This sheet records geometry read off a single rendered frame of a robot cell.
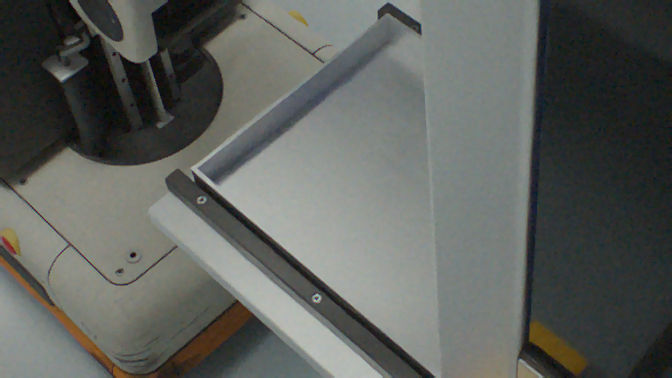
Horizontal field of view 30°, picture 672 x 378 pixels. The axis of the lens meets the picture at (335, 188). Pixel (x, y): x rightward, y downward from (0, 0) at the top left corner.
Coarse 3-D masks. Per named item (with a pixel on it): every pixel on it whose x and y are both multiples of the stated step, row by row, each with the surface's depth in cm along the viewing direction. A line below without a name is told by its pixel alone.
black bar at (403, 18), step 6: (384, 6) 130; (390, 6) 130; (378, 12) 130; (384, 12) 129; (390, 12) 129; (396, 12) 129; (402, 12) 129; (378, 18) 131; (396, 18) 129; (402, 18) 129; (408, 18) 129; (408, 24) 128; (414, 24) 128; (420, 24) 128; (414, 30) 128; (420, 30) 128
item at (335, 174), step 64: (384, 64) 128; (256, 128) 122; (320, 128) 124; (384, 128) 123; (256, 192) 120; (320, 192) 119; (384, 192) 119; (320, 256) 115; (384, 256) 115; (384, 320) 111
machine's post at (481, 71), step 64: (448, 0) 53; (512, 0) 49; (448, 64) 56; (512, 64) 52; (448, 128) 60; (512, 128) 56; (448, 192) 65; (512, 192) 59; (448, 256) 70; (512, 256) 64; (448, 320) 76; (512, 320) 69
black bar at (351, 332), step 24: (192, 192) 119; (216, 216) 117; (240, 240) 115; (264, 264) 113; (288, 264) 113; (288, 288) 112; (312, 288) 111; (312, 312) 111; (336, 312) 110; (360, 336) 108; (384, 360) 107
